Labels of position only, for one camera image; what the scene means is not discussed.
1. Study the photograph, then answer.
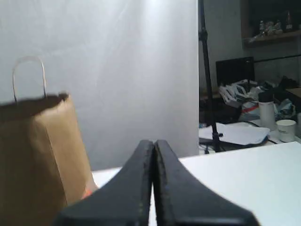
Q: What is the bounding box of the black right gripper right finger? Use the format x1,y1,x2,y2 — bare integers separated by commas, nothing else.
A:
154,140,259,226

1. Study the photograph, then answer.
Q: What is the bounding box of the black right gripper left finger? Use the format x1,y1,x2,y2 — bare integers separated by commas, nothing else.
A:
53,140,154,226

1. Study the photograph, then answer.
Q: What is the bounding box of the brown paper bag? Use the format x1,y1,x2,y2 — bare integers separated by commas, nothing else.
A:
0,56,99,226

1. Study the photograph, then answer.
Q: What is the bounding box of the white paper stack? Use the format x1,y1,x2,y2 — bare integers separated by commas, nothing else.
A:
198,122,271,145

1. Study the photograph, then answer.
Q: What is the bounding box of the pile of plastic bags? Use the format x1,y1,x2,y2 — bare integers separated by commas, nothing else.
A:
219,77,301,121

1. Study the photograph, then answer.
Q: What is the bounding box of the white paper cup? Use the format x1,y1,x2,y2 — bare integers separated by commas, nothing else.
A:
276,120,297,142

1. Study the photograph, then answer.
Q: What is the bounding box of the white thermos black lid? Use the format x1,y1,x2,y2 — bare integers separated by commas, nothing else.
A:
258,91,276,131

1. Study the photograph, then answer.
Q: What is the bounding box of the white backdrop sheet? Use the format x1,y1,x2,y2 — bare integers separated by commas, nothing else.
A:
0,0,199,171

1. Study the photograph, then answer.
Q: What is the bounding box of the black computer monitor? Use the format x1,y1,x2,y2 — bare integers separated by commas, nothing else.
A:
215,57,255,86

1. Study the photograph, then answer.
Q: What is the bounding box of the black tripod light stand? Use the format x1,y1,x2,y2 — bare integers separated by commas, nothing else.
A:
198,0,221,153

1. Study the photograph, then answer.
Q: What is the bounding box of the wooden wall shelf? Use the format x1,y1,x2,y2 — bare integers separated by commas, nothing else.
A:
239,0,301,48

